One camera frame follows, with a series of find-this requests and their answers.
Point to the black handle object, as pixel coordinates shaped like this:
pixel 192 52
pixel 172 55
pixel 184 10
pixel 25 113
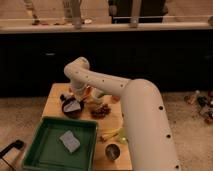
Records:
pixel 18 144

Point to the light green cup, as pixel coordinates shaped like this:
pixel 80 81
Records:
pixel 121 136

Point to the small metal cup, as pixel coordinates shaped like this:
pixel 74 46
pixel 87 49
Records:
pixel 112 152

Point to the yellow handled knife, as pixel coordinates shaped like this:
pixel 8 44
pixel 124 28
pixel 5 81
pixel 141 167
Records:
pixel 105 137

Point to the bunch of dark grapes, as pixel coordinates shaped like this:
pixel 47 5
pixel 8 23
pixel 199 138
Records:
pixel 101 111

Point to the orange fruit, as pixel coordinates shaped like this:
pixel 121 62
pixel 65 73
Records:
pixel 115 98

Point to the blue grey sponge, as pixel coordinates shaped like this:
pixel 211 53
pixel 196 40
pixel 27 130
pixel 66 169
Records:
pixel 70 141

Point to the wooden table top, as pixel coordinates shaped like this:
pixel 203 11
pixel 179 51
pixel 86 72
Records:
pixel 107 124

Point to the green plastic tray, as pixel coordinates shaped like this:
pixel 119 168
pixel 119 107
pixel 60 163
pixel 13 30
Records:
pixel 48 153

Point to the red orange bowl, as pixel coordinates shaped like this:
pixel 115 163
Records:
pixel 88 91

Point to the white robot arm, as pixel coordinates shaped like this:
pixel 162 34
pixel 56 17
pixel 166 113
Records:
pixel 146 125

